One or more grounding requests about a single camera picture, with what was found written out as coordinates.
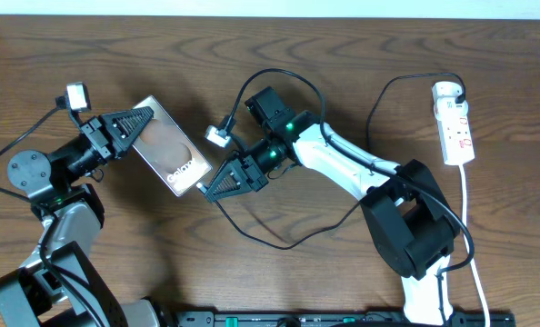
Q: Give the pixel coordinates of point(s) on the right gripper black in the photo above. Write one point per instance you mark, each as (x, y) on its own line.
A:
(240, 169)

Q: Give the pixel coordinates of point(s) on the white power strip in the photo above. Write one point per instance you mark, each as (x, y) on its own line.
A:
(454, 131)

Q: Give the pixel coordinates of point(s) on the bronze Galaxy smartphone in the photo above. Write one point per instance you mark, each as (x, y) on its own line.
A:
(169, 152)

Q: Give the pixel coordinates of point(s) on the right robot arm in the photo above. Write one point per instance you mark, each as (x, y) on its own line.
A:
(410, 222)

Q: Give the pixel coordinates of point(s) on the white charger adapter plug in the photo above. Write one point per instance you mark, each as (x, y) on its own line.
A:
(446, 89)

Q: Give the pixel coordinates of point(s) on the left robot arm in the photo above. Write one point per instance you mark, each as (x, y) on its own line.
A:
(57, 285)

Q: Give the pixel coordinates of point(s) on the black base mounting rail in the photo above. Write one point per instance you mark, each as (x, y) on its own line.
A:
(342, 319)

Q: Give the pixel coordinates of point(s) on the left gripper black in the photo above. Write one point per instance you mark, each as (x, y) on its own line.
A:
(100, 139)

